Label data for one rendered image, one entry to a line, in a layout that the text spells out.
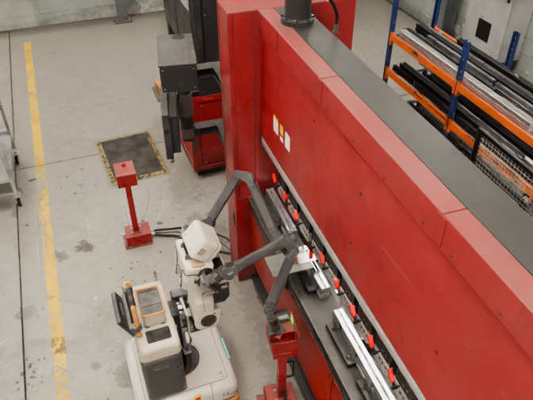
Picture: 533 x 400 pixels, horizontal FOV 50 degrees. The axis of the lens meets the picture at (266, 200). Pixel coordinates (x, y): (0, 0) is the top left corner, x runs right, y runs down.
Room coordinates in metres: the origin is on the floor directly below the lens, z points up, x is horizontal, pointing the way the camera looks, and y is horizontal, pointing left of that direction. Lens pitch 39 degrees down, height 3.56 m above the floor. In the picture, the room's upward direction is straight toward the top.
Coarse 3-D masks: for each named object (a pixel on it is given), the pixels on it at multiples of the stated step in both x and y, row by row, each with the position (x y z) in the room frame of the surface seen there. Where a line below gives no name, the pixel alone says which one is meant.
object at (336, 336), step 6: (330, 324) 2.15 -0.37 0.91; (330, 330) 2.10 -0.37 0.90; (336, 330) 2.10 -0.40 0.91; (336, 336) 2.06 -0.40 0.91; (336, 342) 2.02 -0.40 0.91; (342, 342) 2.02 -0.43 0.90; (342, 348) 1.98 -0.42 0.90; (348, 348) 1.98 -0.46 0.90; (342, 354) 1.94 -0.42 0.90; (348, 360) 1.90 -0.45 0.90; (354, 360) 1.90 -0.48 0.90; (348, 366) 1.87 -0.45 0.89
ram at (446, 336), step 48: (288, 96) 2.93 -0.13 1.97; (336, 144) 2.31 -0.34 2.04; (336, 192) 2.27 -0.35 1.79; (384, 192) 1.87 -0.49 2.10; (336, 240) 2.22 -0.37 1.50; (384, 240) 1.81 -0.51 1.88; (432, 240) 1.53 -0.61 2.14; (384, 288) 1.75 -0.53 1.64; (432, 288) 1.47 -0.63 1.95; (432, 336) 1.41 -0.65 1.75; (480, 336) 1.21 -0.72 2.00; (432, 384) 1.34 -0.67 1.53; (480, 384) 1.14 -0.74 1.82; (528, 384) 0.99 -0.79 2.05
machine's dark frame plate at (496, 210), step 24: (336, 48) 2.83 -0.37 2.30; (336, 72) 2.56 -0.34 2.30; (360, 72) 2.56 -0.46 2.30; (360, 96) 2.32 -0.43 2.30; (384, 96) 2.32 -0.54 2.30; (384, 120) 2.11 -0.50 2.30; (408, 120) 2.11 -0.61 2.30; (408, 144) 1.92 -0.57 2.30; (432, 144) 1.92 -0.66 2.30; (432, 168) 1.76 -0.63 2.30; (456, 168) 1.76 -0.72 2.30; (456, 192) 1.61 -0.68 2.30; (480, 192) 1.61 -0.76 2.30; (480, 216) 1.48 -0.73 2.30; (504, 216) 1.48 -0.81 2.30; (528, 216) 1.48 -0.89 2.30; (504, 240) 1.36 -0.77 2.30; (528, 240) 1.36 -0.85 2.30; (528, 264) 1.25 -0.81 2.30
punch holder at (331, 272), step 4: (328, 256) 2.28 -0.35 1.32; (328, 260) 2.28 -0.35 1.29; (332, 260) 2.24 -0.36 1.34; (328, 264) 2.27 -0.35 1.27; (332, 264) 2.23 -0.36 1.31; (328, 268) 2.26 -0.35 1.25; (332, 268) 2.23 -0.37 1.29; (336, 268) 2.18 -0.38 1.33; (328, 272) 2.26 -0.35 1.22; (332, 272) 2.22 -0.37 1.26; (336, 272) 2.18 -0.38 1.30; (340, 272) 2.18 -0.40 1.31; (328, 276) 2.26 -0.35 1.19; (332, 276) 2.21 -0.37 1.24; (336, 276) 2.17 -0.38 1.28; (340, 276) 2.18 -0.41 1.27; (332, 280) 2.21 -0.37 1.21; (340, 280) 2.18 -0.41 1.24; (332, 284) 2.20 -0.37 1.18; (340, 284) 2.18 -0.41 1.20
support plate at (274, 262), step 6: (300, 252) 2.65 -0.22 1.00; (264, 258) 2.60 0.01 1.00; (270, 258) 2.60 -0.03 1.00; (276, 258) 2.60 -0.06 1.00; (282, 258) 2.60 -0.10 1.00; (270, 264) 2.54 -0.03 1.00; (276, 264) 2.54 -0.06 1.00; (294, 264) 2.54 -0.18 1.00; (300, 264) 2.54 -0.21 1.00; (306, 264) 2.54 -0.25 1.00; (270, 270) 2.49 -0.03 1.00; (276, 270) 2.49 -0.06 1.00; (294, 270) 2.49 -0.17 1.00; (300, 270) 2.49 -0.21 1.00; (276, 276) 2.44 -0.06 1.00
